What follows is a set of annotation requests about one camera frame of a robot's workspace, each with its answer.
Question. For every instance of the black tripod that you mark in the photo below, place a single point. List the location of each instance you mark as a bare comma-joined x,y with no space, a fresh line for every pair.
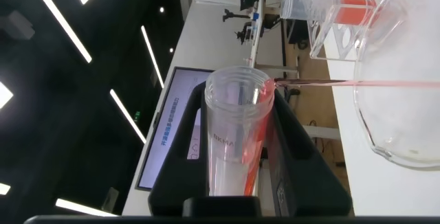
237,15

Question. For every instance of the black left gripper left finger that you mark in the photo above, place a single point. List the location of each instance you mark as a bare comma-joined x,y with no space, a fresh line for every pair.
178,176

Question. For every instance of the large wall display screen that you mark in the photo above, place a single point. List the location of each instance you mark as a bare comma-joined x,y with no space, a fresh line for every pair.
172,124

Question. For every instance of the small blue cup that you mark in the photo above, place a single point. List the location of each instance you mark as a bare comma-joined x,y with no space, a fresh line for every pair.
256,16

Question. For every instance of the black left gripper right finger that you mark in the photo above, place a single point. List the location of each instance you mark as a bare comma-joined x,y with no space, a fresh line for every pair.
306,182

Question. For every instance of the clear acrylic test tube rack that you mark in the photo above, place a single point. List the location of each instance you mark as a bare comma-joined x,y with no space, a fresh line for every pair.
330,42

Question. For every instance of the long white desk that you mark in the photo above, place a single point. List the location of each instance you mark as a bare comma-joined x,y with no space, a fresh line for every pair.
275,68

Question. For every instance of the black camera rig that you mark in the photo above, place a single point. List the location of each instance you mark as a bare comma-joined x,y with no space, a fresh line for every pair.
244,33

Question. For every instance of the red pigment test tube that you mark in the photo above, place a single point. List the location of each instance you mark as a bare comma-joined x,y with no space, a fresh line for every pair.
302,9
233,131

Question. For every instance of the clear glass beaker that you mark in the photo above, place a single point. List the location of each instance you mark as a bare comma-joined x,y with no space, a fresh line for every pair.
405,79

